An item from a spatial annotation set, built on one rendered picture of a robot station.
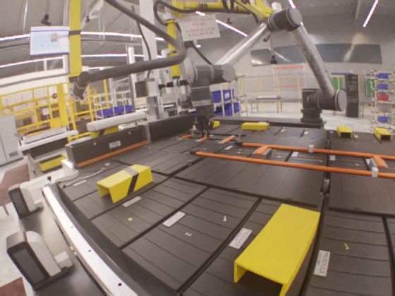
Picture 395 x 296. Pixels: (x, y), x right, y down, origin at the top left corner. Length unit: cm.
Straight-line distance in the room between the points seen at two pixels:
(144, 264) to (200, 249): 9
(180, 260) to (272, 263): 14
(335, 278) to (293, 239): 9
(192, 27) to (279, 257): 167
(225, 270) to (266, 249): 7
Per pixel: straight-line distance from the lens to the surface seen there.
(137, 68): 52
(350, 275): 32
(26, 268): 55
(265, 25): 163
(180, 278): 30
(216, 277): 29
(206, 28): 176
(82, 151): 98
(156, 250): 34
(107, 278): 35
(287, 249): 26
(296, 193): 46
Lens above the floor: 124
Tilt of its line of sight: 15 degrees down
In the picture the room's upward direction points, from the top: 6 degrees counter-clockwise
